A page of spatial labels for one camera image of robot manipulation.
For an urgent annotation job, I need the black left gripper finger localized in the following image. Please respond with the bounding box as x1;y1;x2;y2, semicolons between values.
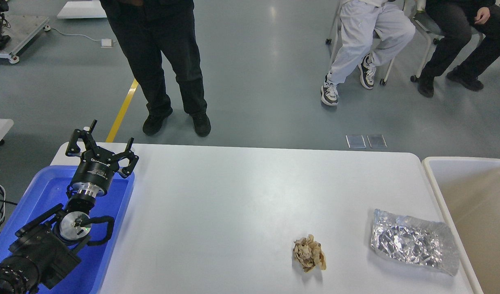
110;138;139;178
65;119;98;159

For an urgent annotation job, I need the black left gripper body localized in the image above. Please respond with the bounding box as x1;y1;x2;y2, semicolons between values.
69;148;119;197

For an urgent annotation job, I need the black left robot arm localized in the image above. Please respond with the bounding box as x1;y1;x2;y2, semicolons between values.
0;120;139;294

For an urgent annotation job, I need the blue plastic tray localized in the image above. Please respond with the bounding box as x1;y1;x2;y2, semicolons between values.
0;164;136;294

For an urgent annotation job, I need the white floor power strip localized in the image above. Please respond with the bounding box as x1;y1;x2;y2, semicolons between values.
100;38;113;48

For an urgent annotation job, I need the metal cart platform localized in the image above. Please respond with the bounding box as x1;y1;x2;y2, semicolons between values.
0;14;50;64

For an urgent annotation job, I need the person in black trousers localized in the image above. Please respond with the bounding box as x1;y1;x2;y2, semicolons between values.
100;0;211;137

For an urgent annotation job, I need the white board on floor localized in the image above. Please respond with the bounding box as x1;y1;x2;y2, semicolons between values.
57;0;107;19

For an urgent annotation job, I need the crumpled brown paper ball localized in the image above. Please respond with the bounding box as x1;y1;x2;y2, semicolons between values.
292;234;327;272

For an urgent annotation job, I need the silver floor plate left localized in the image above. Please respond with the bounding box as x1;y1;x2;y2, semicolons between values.
346;134;366;149

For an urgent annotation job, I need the silver floor plate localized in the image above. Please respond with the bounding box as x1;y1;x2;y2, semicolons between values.
367;134;388;149
346;134;366;149

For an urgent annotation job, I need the silver floor plate right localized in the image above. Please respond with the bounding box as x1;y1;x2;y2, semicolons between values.
367;134;388;149

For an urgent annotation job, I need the person in white trousers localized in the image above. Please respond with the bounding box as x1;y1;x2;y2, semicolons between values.
320;0;416;107

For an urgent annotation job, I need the crumpled silver foil bag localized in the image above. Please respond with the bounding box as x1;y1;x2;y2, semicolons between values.
370;209;460;276

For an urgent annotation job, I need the grey metal chair right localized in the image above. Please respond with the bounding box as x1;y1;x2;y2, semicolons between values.
409;0;483;83

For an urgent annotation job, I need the beige plastic bin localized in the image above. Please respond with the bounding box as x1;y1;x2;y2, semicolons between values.
422;157;500;294

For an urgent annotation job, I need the seated person in black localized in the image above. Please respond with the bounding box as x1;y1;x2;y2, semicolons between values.
417;0;500;98

